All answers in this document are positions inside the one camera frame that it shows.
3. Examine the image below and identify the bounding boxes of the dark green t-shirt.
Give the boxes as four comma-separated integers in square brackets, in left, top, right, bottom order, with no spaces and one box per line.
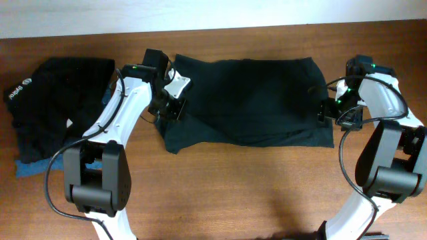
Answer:
[155,55,334,154]

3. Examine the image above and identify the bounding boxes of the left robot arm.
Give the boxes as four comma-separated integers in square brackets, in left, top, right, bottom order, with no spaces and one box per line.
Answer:
[63,49,190,239]

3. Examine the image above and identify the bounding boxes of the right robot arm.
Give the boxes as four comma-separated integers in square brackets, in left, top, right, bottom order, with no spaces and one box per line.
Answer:
[314,55,426,240]

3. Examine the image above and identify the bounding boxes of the black folded garment with logo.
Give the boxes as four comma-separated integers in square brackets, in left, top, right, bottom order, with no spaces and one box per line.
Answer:
[3,57,115,164]

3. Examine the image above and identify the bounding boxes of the blue denim jeans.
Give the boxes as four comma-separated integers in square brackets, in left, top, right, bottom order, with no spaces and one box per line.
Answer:
[15,86,113,178]

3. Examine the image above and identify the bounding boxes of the left black cable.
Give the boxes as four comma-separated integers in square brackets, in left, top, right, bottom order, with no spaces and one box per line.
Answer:
[43,68,126,240]

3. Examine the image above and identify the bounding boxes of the black cable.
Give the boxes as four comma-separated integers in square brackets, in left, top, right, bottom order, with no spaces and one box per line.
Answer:
[43,68,126,240]
[307,75,410,240]

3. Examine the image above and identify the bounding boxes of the right black cable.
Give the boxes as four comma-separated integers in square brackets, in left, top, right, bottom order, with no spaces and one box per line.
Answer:
[307,75,410,240]

